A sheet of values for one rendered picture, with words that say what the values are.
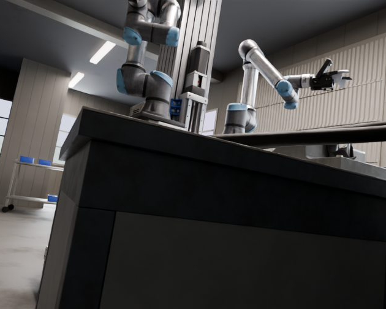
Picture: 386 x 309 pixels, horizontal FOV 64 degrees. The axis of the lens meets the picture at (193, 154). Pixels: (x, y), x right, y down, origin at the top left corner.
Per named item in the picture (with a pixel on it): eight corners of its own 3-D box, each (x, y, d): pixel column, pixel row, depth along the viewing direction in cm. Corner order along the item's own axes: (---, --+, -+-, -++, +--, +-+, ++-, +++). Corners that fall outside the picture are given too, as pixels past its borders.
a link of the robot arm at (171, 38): (181, 18, 165) (175, 55, 128) (160, 14, 164) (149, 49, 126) (185, -5, 158) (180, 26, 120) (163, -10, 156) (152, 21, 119)
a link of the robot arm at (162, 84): (170, 99, 144) (174, 72, 146) (141, 94, 143) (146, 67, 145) (169, 106, 156) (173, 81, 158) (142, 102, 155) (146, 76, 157)
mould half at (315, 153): (230, 178, 122) (234, 144, 124) (282, 188, 133) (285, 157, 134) (339, 179, 77) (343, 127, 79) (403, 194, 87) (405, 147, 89)
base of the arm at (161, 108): (133, 119, 151) (136, 99, 152) (160, 126, 159) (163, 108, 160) (146, 114, 138) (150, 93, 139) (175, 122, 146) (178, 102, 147)
